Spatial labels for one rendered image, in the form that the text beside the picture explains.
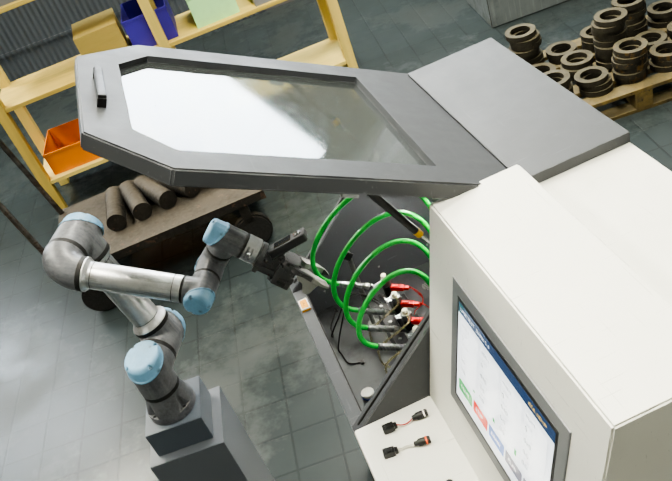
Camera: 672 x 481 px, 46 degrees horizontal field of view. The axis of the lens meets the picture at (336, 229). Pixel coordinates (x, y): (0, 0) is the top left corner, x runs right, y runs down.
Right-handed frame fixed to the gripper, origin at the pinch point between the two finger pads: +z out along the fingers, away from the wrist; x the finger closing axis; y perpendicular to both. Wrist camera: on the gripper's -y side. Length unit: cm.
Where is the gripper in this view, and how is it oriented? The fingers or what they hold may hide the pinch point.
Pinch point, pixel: (326, 277)
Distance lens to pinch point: 220.6
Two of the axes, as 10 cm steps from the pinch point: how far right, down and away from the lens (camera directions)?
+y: -4.8, 8.1, 3.4
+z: 8.8, 4.3, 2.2
